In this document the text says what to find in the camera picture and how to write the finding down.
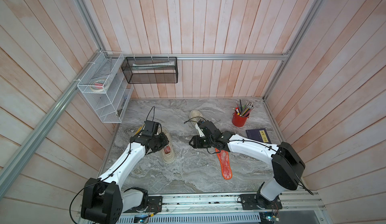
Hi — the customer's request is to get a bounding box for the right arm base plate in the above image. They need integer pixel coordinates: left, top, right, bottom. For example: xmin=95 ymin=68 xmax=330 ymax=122
xmin=239 ymin=194 xmax=282 ymax=211

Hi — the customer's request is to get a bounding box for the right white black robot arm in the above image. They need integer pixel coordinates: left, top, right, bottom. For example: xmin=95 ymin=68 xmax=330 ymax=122
xmin=189 ymin=120 xmax=306 ymax=210

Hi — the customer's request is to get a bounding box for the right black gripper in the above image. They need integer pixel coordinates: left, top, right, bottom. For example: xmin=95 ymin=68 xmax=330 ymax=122
xmin=187 ymin=136 xmax=215 ymax=149

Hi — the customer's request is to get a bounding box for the beige lace sneaker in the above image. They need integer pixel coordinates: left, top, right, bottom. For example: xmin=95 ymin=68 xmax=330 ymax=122
xmin=157 ymin=127 xmax=176 ymax=164
xmin=190 ymin=109 xmax=206 ymax=137

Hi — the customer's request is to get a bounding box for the red insole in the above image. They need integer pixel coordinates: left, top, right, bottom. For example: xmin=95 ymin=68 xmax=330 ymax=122
xmin=216 ymin=149 xmax=233 ymax=180

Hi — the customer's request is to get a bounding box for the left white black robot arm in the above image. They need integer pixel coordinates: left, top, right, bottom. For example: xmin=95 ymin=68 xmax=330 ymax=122
xmin=80 ymin=120 xmax=169 ymax=224

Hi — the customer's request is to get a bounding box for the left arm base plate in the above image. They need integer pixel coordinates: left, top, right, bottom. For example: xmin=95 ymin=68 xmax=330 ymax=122
xmin=124 ymin=196 xmax=163 ymax=214

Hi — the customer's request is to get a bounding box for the red pen cup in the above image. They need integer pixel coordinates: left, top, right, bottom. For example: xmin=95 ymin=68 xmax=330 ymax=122
xmin=232 ymin=112 xmax=249 ymax=127

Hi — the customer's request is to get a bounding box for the yellow alarm clock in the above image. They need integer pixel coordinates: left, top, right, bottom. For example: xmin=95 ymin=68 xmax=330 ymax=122
xmin=135 ymin=125 xmax=144 ymax=135

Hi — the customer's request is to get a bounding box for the dark blue book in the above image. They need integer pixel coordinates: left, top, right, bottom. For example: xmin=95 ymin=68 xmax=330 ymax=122
xmin=246 ymin=128 xmax=271 ymax=143

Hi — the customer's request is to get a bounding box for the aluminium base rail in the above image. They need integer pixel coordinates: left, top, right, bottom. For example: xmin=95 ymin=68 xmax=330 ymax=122
xmin=76 ymin=190 xmax=326 ymax=217

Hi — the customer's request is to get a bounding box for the pens and pencils bunch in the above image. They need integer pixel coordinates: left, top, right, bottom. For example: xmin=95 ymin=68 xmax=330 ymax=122
xmin=234 ymin=99 xmax=254 ymax=117

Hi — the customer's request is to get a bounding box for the tape roll in shelf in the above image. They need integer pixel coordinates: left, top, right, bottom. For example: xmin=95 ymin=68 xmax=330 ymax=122
xmin=89 ymin=78 xmax=110 ymax=92

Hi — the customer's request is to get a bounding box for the white wire wall shelf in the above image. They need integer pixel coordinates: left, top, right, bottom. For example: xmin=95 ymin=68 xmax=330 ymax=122
xmin=77 ymin=51 xmax=134 ymax=123

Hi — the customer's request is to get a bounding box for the black mesh wall basket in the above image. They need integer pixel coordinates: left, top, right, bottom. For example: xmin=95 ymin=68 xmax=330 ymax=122
xmin=121 ymin=56 xmax=179 ymax=84

